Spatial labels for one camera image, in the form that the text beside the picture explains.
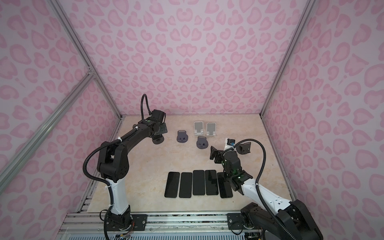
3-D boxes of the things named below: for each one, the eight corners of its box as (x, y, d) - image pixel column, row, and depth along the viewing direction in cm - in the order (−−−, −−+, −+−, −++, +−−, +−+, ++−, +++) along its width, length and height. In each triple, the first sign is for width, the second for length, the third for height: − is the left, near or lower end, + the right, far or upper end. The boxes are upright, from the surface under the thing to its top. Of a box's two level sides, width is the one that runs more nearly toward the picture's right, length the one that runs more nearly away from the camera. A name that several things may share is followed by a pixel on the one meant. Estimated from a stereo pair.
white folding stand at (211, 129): (206, 136, 109) (206, 129, 103) (206, 129, 113) (206, 122, 107) (215, 136, 109) (216, 129, 103) (215, 129, 113) (215, 122, 107)
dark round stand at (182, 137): (178, 142, 106) (176, 134, 99) (178, 136, 110) (177, 128, 103) (188, 142, 106) (187, 134, 99) (188, 136, 110) (187, 128, 103)
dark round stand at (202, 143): (196, 149, 102) (196, 142, 96) (196, 143, 106) (196, 136, 99) (207, 149, 102) (208, 142, 96) (207, 143, 106) (207, 136, 99)
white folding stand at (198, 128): (194, 135, 109) (194, 127, 103) (194, 128, 113) (194, 121, 107) (203, 135, 109) (203, 127, 103) (203, 128, 113) (203, 121, 107)
